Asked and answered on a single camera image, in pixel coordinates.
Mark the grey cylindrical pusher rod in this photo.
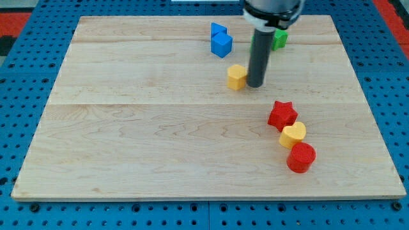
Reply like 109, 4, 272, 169
247, 29, 275, 88

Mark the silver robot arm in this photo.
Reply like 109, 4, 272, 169
243, 0, 305, 88

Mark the yellow heart block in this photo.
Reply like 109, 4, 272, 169
279, 121, 307, 149

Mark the green block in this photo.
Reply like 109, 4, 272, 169
272, 29, 288, 51

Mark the blue cube block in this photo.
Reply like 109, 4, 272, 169
211, 33, 233, 58

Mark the yellow hexagon block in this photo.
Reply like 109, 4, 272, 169
227, 65, 247, 90

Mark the blue triangular block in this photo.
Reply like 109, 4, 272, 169
210, 22, 228, 38

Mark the red star block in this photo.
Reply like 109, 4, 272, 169
267, 101, 298, 132

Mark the red cylinder block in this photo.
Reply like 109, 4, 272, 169
286, 142, 316, 173

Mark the wooden board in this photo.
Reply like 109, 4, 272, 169
11, 15, 406, 202

